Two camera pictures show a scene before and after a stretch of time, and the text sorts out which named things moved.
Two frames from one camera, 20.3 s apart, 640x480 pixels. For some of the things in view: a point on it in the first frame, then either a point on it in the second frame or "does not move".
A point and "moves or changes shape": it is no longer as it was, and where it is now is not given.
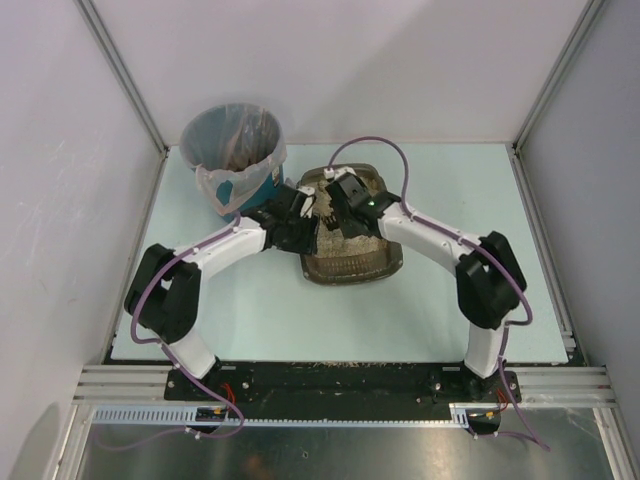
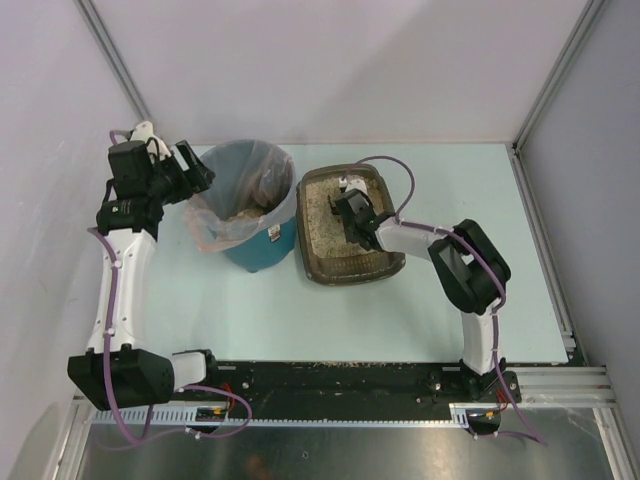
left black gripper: (304, 232) to (185, 170)
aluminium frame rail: (565, 387) does not move
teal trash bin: (237, 152) moves or changes shape
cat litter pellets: (330, 243) does not move
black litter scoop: (331, 221) moves or changes shape
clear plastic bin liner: (233, 148) moves or changes shape
